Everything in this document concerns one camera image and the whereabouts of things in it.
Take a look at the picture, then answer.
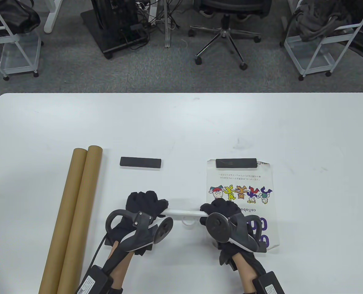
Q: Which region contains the person's left hand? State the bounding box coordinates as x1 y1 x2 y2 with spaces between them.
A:
106 191 170 257

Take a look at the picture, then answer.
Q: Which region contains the person's right hand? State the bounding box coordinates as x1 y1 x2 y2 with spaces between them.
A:
199 199 267 277

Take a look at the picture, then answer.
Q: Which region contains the grey hand controller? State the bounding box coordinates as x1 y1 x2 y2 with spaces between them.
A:
105 209 174 252
205 213 267 253

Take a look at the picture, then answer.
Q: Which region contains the white cartoon figures poster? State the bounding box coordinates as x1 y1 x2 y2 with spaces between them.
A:
206 159 281 251

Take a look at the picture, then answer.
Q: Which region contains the colourful cartoon faces poster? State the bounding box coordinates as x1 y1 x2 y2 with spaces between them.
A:
162 208 208 218

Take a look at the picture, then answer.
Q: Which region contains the brown cardboard mailing tube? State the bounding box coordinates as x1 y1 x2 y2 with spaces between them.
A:
38 148 87 294
56 145 103 294

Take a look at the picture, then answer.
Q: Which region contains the person's right forearm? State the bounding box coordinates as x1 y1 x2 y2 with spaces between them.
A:
233 253 257 291

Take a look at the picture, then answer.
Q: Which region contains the white desk leg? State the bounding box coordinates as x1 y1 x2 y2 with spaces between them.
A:
44 0 64 33
164 0 173 48

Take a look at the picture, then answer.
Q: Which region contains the white wheeled cart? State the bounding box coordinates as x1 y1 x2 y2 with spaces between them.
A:
281 0 363 81
0 0 44 81

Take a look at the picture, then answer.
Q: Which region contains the black wheeled equipment stand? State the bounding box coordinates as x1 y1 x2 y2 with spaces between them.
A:
80 0 150 59

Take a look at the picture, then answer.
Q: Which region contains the black office chair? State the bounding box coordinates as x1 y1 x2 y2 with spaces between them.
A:
189 0 273 70

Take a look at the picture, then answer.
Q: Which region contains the grey backpack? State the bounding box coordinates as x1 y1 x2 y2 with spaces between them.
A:
293 0 353 42

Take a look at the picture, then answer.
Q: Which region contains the black bag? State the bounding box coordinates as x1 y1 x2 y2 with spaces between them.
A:
0 0 41 39

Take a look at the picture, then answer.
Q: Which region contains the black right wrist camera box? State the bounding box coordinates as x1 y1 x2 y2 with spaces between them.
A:
252 271 285 294

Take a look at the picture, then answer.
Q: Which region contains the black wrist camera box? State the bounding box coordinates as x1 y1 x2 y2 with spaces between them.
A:
77 266 113 294
252 271 285 294

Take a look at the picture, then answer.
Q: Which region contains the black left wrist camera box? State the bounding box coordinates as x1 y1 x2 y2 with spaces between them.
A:
77 266 113 294

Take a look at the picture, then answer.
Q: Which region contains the black cable bundle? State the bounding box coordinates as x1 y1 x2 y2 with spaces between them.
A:
136 0 182 31

